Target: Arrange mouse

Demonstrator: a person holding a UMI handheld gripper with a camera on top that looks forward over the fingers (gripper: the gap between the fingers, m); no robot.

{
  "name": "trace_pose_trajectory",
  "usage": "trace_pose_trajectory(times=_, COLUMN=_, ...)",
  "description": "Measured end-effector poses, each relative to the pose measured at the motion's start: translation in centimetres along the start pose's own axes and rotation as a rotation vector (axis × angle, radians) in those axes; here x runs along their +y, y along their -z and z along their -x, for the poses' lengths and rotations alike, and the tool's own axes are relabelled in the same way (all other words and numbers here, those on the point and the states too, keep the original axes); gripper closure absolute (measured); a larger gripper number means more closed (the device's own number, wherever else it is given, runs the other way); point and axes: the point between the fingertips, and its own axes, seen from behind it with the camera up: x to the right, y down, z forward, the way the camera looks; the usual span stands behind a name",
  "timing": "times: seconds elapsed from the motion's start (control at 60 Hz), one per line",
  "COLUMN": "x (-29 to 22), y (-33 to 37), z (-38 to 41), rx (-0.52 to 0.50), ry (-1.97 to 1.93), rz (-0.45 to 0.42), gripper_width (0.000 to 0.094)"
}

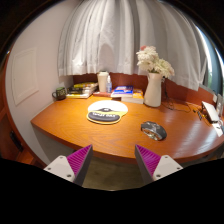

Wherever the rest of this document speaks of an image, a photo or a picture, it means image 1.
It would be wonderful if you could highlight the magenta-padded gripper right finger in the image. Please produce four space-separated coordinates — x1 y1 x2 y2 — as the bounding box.
134 143 184 185

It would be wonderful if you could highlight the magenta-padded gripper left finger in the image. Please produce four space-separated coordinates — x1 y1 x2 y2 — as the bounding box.
43 143 94 187

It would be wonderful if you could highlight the grey and black computer mouse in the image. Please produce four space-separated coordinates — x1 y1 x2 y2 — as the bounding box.
140 120 168 142

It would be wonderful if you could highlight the white yellow black mouse pad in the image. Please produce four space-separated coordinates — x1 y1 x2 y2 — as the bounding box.
86 99 129 125

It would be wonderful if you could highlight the white paper sheet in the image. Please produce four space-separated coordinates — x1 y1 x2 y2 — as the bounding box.
211 121 224 138

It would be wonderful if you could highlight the orange and yellow book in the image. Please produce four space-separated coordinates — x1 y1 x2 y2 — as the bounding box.
120 89 145 105

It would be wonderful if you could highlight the thick yellow book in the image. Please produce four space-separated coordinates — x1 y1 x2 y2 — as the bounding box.
65 91 93 100

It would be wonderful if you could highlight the white flat device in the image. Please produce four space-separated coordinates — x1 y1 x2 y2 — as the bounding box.
200 100 221 124

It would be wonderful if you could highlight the cream ceramic vase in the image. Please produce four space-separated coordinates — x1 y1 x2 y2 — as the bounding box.
143 72 164 108

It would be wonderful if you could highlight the reddish brown book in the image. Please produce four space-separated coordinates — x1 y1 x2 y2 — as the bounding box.
92 90 113 98

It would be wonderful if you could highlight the blue book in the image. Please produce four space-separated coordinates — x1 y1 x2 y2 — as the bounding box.
110 85 134 99

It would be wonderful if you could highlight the yellow and black book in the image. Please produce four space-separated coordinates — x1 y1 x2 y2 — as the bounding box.
72 81 99 89

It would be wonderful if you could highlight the cream lidded travel cup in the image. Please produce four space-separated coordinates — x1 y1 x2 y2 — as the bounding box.
96 70 110 93

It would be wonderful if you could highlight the white flower bouquet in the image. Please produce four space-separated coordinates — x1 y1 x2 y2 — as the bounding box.
135 45 176 80

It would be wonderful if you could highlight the window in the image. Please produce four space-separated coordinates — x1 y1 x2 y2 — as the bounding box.
196 24 224 98

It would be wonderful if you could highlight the white curtain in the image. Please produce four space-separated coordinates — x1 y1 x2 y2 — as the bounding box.
57 0 214 92

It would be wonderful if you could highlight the black cable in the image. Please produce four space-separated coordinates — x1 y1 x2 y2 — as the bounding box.
161 78 203 113

